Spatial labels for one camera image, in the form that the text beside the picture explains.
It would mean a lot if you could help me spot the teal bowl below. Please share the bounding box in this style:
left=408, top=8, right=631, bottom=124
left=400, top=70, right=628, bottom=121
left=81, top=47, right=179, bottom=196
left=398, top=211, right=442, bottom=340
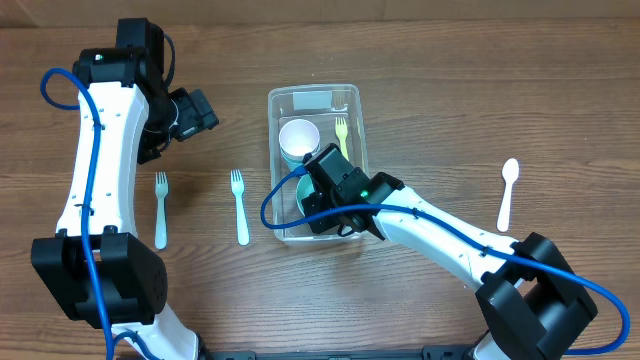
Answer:
left=296, top=175, right=315, bottom=215

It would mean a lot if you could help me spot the green cup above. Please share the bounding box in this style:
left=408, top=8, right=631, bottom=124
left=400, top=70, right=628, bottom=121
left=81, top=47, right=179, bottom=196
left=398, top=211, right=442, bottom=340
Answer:
left=281, top=150, right=317, bottom=164

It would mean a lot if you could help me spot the white cup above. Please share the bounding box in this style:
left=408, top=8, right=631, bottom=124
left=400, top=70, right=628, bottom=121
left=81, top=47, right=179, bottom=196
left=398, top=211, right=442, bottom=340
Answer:
left=278, top=119, right=320, bottom=158

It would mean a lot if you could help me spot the yellow fork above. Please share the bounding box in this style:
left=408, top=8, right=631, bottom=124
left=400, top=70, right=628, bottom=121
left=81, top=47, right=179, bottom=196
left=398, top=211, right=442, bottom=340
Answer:
left=335, top=117, right=349, bottom=160

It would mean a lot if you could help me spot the light blue fork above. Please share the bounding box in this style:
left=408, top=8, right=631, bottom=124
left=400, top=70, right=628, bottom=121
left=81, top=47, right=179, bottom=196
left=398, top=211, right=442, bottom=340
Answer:
left=155, top=172, right=169, bottom=250

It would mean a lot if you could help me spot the white fork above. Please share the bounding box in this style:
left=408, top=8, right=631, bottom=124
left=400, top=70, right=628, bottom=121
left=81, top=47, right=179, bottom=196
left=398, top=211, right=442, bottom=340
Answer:
left=230, top=169, right=250, bottom=246

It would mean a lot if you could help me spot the white spoon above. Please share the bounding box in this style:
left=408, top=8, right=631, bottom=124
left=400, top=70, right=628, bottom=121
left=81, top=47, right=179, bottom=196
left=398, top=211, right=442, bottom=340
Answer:
left=496, top=158, right=519, bottom=232

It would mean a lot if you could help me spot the blue cup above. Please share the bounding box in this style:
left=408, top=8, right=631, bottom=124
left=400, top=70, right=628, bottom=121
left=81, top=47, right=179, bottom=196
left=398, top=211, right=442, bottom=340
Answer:
left=287, top=162, right=307, bottom=177

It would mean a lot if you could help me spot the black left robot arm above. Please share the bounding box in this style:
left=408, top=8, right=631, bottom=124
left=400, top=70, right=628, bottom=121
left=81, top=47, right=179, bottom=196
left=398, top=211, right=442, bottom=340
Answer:
left=31, top=43, right=217, bottom=359

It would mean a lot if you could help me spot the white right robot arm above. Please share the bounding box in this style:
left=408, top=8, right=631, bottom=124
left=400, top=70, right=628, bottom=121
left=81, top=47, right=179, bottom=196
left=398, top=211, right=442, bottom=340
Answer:
left=306, top=170, right=598, bottom=360

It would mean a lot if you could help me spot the clear plastic container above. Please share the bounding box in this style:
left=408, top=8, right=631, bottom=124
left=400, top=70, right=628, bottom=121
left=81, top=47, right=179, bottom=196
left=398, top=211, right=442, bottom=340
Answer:
left=267, top=84, right=369, bottom=245

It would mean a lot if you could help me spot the blue right cable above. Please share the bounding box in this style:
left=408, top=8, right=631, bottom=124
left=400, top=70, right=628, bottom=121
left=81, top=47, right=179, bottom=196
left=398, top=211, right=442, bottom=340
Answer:
left=259, top=165, right=631, bottom=357

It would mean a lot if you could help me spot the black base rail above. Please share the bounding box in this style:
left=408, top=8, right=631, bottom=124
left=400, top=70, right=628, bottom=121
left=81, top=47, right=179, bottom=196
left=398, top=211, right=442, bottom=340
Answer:
left=198, top=344, right=472, bottom=360

